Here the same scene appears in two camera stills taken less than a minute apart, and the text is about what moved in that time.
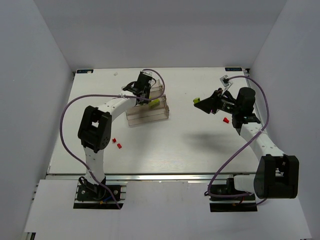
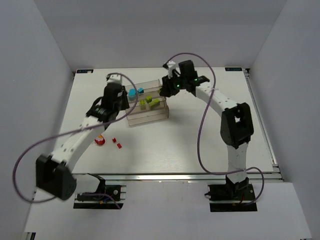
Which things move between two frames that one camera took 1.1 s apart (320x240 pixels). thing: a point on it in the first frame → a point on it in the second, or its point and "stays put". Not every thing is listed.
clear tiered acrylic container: x=155 y=110 stays put
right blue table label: x=233 y=69 stays put
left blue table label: x=84 y=71 stays put
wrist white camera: x=226 y=82 → x=170 y=65
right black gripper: x=216 y=101 → x=166 y=88
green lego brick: x=196 y=100 → x=143 y=104
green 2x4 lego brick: x=154 y=103 stays put
